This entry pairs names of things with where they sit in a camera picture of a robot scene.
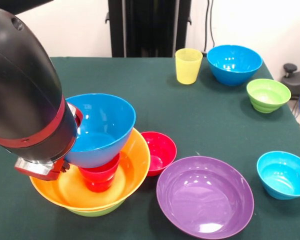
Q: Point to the small red bowl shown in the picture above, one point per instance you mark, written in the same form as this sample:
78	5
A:
162	152

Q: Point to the small light blue bowl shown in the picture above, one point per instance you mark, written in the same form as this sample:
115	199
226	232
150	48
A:
282	175

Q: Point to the dark green tablecloth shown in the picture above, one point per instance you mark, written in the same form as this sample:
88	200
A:
190	120

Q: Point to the large purple bowl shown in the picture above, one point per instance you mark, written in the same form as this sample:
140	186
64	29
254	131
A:
205	197

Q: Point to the black stand base with knob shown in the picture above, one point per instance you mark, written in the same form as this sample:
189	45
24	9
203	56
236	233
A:
293	82

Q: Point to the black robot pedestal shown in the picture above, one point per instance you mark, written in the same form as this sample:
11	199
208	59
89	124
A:
150	25

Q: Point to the small green bowl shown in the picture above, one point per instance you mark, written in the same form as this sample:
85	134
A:
268	96

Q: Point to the yellow cup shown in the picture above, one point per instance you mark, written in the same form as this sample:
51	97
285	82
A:
188	67

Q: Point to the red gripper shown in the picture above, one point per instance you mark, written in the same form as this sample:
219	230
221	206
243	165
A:
53	172

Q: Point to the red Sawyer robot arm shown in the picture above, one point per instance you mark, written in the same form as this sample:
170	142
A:
22	87

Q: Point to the red cup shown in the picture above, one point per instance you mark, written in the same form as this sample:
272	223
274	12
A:
100	177

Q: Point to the large orange bowl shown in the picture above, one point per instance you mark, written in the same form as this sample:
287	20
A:
135	160

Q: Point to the large green bowl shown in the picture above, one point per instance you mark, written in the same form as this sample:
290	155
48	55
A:
95	213

